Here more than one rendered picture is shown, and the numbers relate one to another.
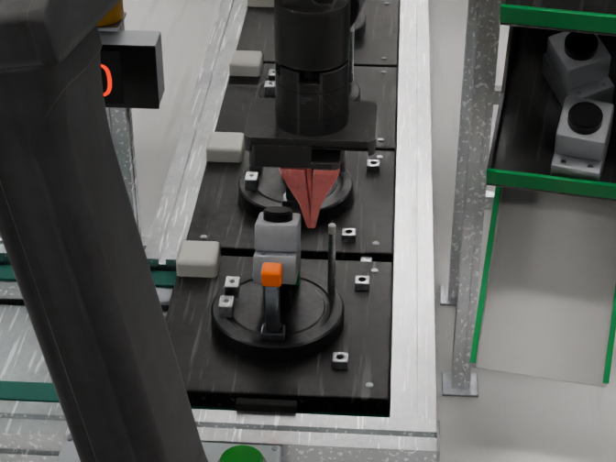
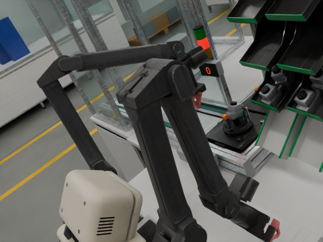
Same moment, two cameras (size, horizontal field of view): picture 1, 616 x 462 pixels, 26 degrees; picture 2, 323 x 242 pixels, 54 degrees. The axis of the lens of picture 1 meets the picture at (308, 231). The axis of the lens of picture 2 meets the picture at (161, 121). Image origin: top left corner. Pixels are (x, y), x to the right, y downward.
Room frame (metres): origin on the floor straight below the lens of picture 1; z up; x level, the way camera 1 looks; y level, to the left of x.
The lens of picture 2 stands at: (0.26, -0.87, 1.83)
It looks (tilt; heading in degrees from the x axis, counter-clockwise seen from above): 28 degrees down; 60
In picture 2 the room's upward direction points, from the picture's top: 25 degrees counter-clockwise
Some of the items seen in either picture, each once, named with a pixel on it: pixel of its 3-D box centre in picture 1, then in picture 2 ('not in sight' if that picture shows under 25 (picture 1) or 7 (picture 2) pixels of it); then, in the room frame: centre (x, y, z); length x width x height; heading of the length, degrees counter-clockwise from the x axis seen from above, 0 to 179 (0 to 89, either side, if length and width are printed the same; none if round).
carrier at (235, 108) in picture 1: (309, 74); not in sight; (1.63, 0.00, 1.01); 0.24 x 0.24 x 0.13; 86
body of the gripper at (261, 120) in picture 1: (312, 98); (188, 82); (0.93, 0.00, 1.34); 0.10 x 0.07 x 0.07; 86
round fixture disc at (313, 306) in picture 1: (277, 313); (237, 125); (1.13, 0.03, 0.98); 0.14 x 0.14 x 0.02
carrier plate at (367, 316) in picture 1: (278, 327); (238, 128); (1.13, 0.03, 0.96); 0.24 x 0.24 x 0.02; 86
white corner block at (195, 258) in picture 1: (199, 265); not in sight; (1.24, 0.12, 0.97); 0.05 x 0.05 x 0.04; 86
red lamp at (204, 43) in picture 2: not in sight; (203, 42); (1.26, 0.21, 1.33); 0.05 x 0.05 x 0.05
